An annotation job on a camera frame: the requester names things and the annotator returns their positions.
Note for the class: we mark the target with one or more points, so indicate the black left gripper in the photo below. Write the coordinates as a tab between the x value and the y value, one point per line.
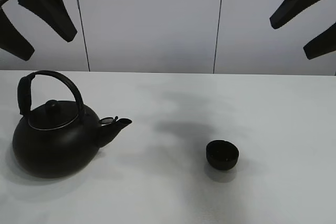
52	12

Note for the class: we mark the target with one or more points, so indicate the black round teapot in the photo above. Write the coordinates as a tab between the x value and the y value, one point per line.
59	138

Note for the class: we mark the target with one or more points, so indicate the small black teacup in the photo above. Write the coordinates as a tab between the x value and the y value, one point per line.
222	155

